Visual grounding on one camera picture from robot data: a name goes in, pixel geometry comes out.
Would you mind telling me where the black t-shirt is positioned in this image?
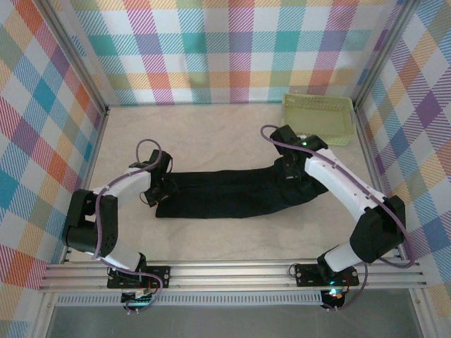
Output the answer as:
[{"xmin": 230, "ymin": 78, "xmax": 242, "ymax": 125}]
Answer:
[{"xmin": 154, "ymin": 158, "xmax": 328, "ymax": 220}]

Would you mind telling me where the light green plastic basket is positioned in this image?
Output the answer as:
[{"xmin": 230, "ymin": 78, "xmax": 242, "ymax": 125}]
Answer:
[{"xmin": 281, "ymin": 93, "xmax": 354, "ymax": 147}]

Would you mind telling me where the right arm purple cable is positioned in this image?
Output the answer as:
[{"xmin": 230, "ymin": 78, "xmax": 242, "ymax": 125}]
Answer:
[{"xmin": 259, "ymin": 123, "xmax": 419, "ymax": 313}]

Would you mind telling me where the aluminium side frame rail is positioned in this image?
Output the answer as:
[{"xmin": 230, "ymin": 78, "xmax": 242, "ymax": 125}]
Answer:
[
  {"xmin": 354, "ymin": 105, "xmax": 438, "ymax": 338},
  {"xmin": 31, "ymin": 107, "xmax": 111, "ymax": 338}
]

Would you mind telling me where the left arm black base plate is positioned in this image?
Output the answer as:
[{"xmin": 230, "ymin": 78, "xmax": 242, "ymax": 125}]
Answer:
[{"xmin": 107, "ymin": 265, "xmax": 172, "ymax": 289}]

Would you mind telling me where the aluminium mounting rail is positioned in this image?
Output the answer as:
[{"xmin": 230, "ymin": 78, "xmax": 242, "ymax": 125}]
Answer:
[{"xmin": 37, "ymin": 259, "xmax": 426, "ymax": 293}]

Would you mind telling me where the aluminium frame post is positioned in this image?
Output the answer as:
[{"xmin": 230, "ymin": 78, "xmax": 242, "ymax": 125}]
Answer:
[
  {"xmin": 37, "ymin": 0, "xmax": 111, "ymax": 117},
  {"xmin": 351, "ymin": 0, "xmax": 423, "ymax": 111}
]

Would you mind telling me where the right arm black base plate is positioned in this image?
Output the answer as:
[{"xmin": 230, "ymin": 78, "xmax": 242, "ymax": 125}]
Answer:
[{"xmin": 294, "ymin": 263, "xmax": 361, "ymax": 288}]

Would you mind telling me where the grey slotted cable duct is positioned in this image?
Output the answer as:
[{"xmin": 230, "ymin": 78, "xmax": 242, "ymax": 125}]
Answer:
[{"xmin": 55, "ymin": 290, "xmax": 325, "ymax": 306}]

